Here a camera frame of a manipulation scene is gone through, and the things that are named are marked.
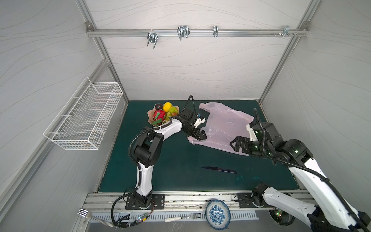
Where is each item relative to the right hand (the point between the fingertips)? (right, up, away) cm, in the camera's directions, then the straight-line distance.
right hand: (240, 141), depth 67 cm
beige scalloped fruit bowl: (-53, +13, +37) cm, 66 cm away
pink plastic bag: (0, +5, +31) cm, 32 cm away
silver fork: (-75, -35, +2) cm, 83 cm away
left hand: (-15, 0, +24) cm, 29 cm away
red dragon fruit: (-46, +11, +31) cm, 56 cm away
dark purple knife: (-5, -21, +18) cm, 28 cm away
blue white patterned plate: (-10, -37, +2) cm, 38 cm away
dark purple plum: (-48, +19, +40) cm, 65 cm away
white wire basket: (-76, +10, +2) cm, 76 cm away
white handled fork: (-22, -37, +3) cm, 44 cm away
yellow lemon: (-41, +19, +40) cm, 60 cm away
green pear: (-36, +15, +37) cm, 54 cm away
